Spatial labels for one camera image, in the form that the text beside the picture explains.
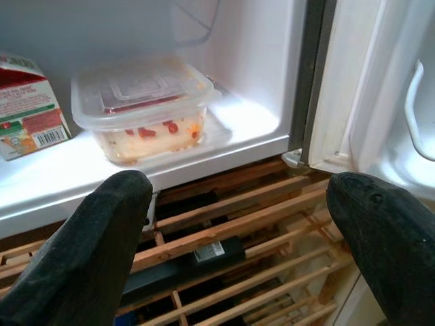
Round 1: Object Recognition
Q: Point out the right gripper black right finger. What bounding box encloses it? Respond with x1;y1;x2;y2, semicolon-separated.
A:
326;171;435;326

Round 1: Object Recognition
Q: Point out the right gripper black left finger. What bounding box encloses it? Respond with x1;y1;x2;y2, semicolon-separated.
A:
0;169;154;326

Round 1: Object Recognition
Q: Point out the clear container with chopped chili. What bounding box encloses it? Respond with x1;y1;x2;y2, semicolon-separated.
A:
70;56;215;167

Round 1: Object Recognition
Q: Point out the white fridge door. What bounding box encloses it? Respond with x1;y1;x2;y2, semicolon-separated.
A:
307;0;435;204

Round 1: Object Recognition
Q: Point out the grey steel mini fridge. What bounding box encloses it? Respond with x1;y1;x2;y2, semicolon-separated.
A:
0;0;337;238

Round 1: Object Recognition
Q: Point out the black bottle with white label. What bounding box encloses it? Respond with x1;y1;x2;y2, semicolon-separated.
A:
120;234;247;302

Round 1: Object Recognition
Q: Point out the red and white juice carton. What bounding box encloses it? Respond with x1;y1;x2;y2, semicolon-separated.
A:
0;52;73;162

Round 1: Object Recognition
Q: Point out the wooden wine rack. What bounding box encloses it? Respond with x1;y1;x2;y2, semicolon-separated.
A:
0;159;388;326

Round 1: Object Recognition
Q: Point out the white door shelf rail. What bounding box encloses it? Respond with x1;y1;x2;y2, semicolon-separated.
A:
404;59;435;160

